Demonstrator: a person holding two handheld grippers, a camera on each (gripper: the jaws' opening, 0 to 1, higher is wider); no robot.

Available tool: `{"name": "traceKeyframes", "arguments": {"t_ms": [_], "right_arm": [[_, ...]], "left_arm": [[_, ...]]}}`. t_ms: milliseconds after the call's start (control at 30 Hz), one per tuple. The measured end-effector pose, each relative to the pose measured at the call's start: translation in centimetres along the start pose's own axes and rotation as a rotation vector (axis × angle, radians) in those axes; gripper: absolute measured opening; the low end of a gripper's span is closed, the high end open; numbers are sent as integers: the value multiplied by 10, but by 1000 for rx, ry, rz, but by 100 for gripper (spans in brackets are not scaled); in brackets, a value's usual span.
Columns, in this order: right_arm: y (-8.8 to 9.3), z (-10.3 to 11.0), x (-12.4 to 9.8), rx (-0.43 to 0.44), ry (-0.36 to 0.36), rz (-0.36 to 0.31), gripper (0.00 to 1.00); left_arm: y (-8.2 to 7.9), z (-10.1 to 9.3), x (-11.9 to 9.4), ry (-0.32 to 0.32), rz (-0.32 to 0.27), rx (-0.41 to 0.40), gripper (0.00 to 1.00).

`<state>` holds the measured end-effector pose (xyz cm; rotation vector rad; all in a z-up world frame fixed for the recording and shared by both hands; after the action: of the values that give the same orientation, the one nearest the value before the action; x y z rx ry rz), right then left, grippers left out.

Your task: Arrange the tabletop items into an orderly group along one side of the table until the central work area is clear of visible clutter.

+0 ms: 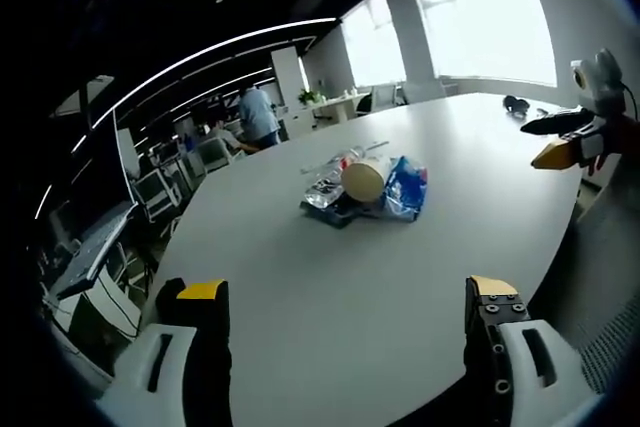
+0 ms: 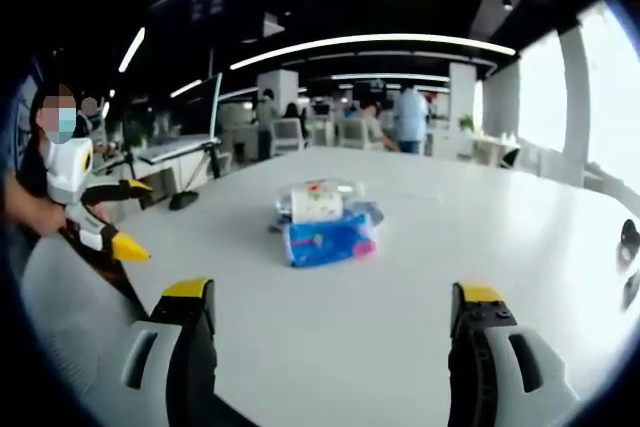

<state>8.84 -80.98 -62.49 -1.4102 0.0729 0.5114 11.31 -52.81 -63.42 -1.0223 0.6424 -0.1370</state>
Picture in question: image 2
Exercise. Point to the white office chair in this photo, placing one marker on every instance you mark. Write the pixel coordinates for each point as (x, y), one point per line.
(287, 134)
(352, 133)

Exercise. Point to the blue tissue packet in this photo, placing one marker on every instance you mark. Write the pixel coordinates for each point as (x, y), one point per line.
(327, 239)

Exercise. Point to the printed white paper roll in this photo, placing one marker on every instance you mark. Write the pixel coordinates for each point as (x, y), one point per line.
(317, 204)

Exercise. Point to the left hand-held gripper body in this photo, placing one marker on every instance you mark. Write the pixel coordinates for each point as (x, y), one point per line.
(70, 167)

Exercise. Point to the black stand with round base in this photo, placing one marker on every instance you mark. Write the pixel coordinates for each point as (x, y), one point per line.
(184, 200)

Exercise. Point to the long curved ceiling light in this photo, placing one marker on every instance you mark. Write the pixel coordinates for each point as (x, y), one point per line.
(370, 41)

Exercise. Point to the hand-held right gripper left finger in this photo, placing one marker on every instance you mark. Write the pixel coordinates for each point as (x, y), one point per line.
(187, 347)

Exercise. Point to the person's dark top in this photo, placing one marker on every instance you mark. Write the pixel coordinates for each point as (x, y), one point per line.
(32, 167)

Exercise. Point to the dark computer monitor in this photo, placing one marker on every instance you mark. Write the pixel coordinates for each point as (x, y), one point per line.
(192, 107)

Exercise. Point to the white tabletop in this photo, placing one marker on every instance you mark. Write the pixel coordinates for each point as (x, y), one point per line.
(350, 327)

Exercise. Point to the short ceiling light strip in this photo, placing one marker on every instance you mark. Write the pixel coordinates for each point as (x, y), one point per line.
(132, 48)

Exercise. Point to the white office desk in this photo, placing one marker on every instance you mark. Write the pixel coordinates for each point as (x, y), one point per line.
(172, 148)

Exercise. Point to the green potted plant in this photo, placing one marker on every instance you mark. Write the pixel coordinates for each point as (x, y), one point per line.
(466, 122)

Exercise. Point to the small black round item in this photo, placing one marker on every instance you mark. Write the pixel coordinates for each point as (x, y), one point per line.
(630, 234)

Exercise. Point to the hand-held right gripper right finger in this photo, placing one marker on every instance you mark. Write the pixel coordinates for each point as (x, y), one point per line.
(482, 352)

